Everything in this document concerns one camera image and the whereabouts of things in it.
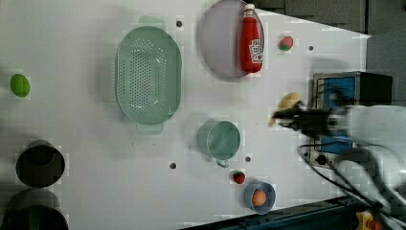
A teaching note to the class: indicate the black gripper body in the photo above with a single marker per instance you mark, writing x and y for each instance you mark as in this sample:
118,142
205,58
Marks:
314,123

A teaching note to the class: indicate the blue table frame rail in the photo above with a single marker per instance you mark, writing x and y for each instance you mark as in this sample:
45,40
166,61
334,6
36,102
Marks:
331,214

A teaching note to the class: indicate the black toaster oven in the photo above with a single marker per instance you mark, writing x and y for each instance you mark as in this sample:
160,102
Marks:
340,89

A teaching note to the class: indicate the green perforated colander basket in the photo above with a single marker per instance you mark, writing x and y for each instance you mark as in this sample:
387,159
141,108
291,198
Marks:
148,75

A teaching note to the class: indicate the orange ball in cup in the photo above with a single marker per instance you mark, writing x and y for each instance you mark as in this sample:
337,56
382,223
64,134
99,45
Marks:
259,197

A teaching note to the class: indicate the black cylinder cup upper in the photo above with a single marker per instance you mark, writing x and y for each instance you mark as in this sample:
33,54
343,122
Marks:
40,165

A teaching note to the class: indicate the pink round plate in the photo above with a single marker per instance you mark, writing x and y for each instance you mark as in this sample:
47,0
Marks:
220,37

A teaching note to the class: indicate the red toy strawberry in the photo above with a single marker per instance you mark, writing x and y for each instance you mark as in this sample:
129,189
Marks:
239,177

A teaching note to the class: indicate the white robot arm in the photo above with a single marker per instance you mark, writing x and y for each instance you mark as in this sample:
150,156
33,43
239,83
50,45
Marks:
378,125

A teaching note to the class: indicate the red green toy peach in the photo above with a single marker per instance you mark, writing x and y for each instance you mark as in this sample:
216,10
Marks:
286,43

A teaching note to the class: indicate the red ketchup bottle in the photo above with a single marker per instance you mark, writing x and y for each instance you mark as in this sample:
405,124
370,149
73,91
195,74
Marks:
251,52

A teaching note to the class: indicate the plush peeled banana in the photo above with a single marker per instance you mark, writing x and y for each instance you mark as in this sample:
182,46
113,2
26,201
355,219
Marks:
288,101

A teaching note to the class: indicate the yellow emergency stop button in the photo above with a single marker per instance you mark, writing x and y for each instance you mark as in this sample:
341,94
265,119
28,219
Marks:
367,222

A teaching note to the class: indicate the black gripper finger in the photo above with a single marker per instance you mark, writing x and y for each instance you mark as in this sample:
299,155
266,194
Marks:
288,113
292,125

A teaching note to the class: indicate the green toy lime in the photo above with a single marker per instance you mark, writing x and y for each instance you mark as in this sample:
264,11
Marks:
20,86

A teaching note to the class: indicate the black cylinder cup lower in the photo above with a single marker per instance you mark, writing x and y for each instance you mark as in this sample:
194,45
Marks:
34,209

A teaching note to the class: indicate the green mug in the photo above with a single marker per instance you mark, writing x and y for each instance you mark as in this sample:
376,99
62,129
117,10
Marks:
219,140

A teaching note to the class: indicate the black cylinder cup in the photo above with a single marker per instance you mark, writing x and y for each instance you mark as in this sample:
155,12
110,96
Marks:
34,209
40,165

